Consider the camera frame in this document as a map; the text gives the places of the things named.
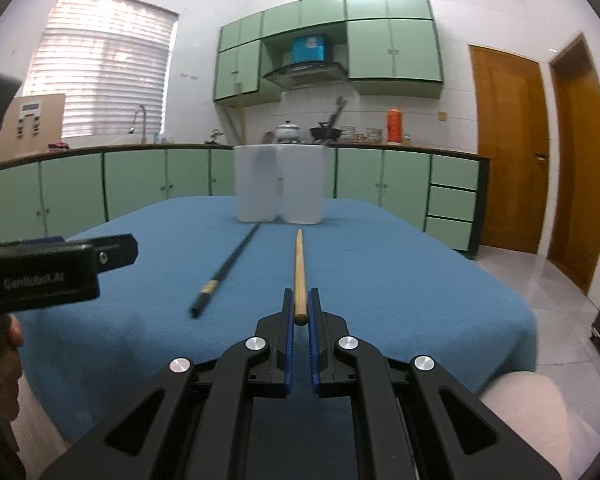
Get cardboard box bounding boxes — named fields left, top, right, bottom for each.
left=0, top=94, right=67, bottom=163

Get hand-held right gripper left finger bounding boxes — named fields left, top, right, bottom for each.
left=40, top=287, right=297, bottom=480

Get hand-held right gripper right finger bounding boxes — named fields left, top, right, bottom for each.
left=306, top=287, right=561, bottom=480

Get wooden chopstick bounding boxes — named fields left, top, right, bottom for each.
left=294, top=227, right=308, bottom=326

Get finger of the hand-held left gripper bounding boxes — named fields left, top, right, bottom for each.
left=95, top=233, right=139, bottom=276

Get black chopstick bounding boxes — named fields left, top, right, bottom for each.
left=189, top=222, right=262, bottom=318

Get blue tablecloth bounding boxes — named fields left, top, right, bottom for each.
left=17, top=196, right=538, bottom=480

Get black ladle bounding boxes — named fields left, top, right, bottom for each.
left=328, top=96, right=347, bottom=128

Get blue box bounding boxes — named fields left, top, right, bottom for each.
left=292, top=35, right=328, bottom=63

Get person's right leg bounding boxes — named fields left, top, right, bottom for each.
left=480, top=372, right=598, bottom=480

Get white plastic utensil holder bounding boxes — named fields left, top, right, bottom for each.
left=279, top=144, right=327, bottom=226
left=234, top=144, right=283, bottom=224

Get person's left hand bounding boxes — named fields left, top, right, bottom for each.
left=0, top=312, right=25, bottom=411

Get green upper wall cabinets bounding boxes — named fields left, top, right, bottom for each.
left=214, top=0, right=443, bottom=107

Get wooden door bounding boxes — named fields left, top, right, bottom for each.
left=468, top=44, right=551, bottom=255
left=547, top=32, right=600, bottom=295

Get white window blinds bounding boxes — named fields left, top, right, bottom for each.
left=22, top=0, right=180, bottom=138

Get green kitchen counter cabinets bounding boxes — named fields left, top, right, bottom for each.
left=0, top=142, right=492, bottom=261

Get white cooking pot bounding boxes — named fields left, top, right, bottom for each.
left=274, top=121, right=302, bottom=143

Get metal sink faucet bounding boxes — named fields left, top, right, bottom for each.
left=128, top=105, right=147, bottom=145

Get orange thermos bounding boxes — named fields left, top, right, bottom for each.
left=386, top=105, right=405, bottom=143

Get range hood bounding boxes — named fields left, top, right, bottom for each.
left=262, top=61, right=350, bottom=92

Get black wok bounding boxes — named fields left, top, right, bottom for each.
left=309, top=122, right=343, bottom=142

